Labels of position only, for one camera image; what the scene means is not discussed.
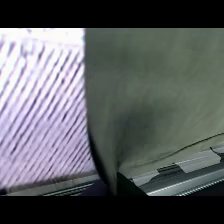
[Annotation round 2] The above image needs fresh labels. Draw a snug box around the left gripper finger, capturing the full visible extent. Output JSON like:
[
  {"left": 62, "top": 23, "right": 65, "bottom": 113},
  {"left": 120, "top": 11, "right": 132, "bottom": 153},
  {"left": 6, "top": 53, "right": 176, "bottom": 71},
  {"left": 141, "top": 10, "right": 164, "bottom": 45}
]
[{"left": 116, "top": 171, "right": 148, "bottom": 197}]

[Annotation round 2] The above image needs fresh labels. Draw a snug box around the grey garment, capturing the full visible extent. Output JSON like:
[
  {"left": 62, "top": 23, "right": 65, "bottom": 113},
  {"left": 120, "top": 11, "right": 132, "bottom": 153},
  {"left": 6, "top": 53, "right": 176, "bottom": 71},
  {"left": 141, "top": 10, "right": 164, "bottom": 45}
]
[{"left": 83, "top": 28, "right": 224, "bottom": 196}]

